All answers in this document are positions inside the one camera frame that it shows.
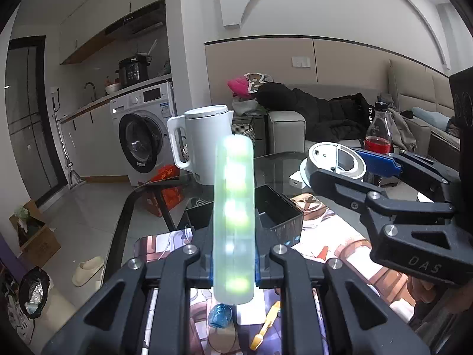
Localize white round tape dispenser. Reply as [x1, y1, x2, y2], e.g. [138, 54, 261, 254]
[299, 142, 366, 186]

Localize blue small bottle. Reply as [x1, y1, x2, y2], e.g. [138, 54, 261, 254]
[208, 304, 232, 329]

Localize translucent green pill case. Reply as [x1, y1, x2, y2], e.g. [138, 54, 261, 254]
[212, 135, 256, 305]

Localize cola bottle red label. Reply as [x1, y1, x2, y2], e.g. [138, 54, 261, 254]
[364, 102, 392, 155]

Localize white power adapter cube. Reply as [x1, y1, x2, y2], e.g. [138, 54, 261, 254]
[289, 171, 310, 189]

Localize beige slipper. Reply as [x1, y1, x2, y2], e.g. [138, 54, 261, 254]
[71, 256, 105, 287]

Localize black jacket on sofa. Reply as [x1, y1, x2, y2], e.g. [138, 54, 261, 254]
[254, 83, 371, 142]

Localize black storage box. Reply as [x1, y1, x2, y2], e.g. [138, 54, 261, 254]
[184, 184, 304, 247]

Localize black trash bag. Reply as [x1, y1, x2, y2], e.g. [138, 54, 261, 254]
[18, 266, 51, 320]

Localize cardboard box on floor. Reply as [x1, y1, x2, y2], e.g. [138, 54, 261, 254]
[10, 200, 61, 268]

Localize orange red bag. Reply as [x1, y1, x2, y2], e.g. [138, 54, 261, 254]
[143, 164, 184, 217]

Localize white electric kettle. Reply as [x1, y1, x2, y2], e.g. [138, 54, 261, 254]
[167, 105, 233, 186]

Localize white front-load washing machine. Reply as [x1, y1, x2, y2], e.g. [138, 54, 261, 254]
[110, 81, 175, 187]

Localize black pressure cooker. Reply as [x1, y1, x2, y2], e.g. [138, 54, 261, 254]
[118, 54, 150, 87]

